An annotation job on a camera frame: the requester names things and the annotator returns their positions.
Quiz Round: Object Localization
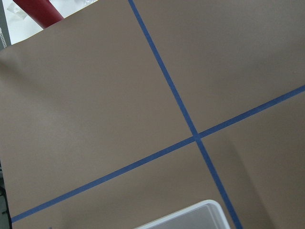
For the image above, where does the clear plastic storage bin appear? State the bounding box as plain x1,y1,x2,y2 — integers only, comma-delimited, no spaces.
136,199,230,229

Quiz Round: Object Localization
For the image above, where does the red cylinder tube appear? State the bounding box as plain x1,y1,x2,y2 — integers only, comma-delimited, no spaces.
13,0,64,29

